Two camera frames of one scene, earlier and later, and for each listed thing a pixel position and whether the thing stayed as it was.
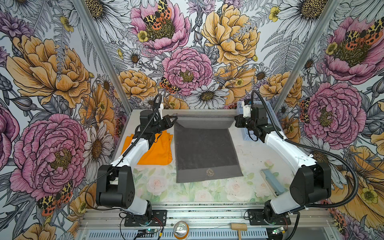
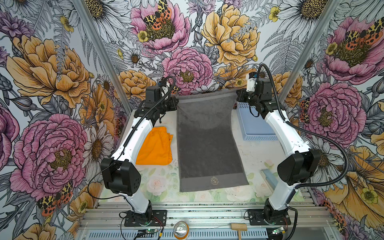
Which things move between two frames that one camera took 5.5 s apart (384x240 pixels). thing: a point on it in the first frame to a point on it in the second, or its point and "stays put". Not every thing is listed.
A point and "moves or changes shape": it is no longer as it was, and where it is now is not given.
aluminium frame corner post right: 307,54 stays put
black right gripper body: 248,122 to 251,97
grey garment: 204,148 moves or changes shape
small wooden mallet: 239,227 stays put
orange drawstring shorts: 160,152 stays put
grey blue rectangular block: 276,188 stays put
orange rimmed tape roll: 181,229 stays put
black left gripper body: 160,125 to 168,105
